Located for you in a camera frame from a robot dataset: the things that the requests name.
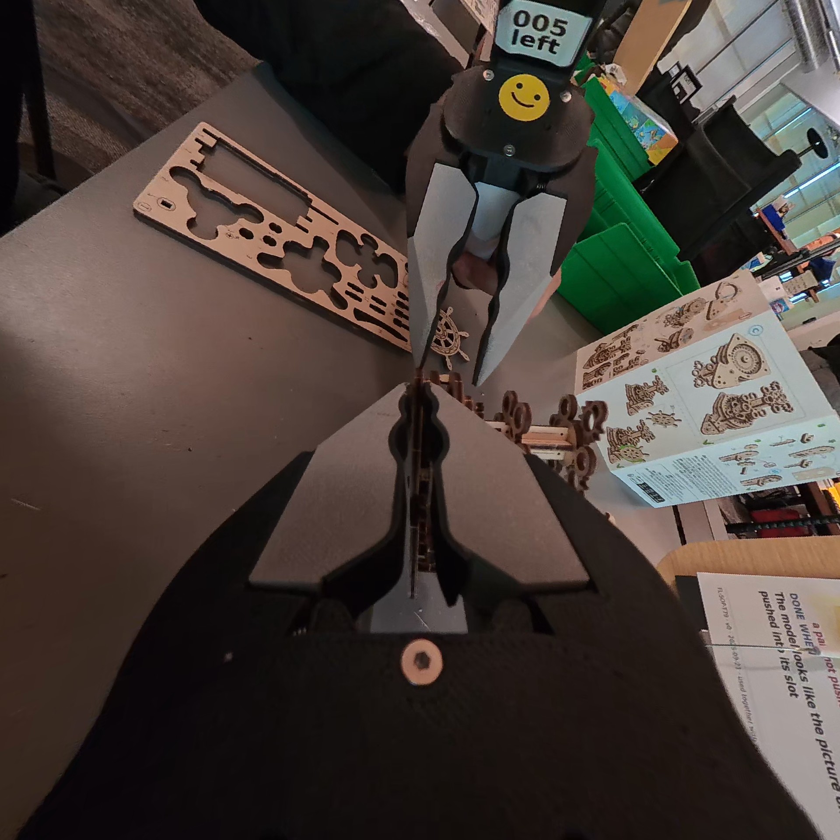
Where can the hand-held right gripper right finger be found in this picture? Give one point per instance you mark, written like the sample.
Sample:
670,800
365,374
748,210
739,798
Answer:
505,518

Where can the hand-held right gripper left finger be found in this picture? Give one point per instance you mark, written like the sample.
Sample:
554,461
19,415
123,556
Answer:
328,518

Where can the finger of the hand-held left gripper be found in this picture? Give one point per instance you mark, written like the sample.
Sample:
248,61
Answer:
433,249
531,262

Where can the wooden mechanical model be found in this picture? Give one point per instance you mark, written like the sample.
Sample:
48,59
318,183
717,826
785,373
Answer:
525,426

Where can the pale blue model kit box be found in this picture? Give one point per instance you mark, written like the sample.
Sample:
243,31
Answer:
774,367

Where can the person's left hand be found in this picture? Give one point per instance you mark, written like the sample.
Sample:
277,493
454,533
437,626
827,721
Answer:
476,272

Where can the green plastic bin stack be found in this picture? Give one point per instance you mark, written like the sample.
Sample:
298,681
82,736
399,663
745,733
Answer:
623,249

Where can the wooden ship's wheel part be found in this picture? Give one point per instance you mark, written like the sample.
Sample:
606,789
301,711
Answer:
449,341

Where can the colourful picture box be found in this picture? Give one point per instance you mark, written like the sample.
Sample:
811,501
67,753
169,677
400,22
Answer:
640,118

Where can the black chair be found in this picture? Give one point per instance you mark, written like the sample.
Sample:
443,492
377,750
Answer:
722,184

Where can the black rod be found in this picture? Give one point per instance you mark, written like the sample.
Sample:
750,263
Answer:
787,522

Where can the large wooden part sheet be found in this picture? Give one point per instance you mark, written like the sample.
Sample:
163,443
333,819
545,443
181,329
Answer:
149,197

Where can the printed instruction sheet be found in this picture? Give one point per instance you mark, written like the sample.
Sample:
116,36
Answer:
774,656

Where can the black stool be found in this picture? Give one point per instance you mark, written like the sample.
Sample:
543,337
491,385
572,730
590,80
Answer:
815,141

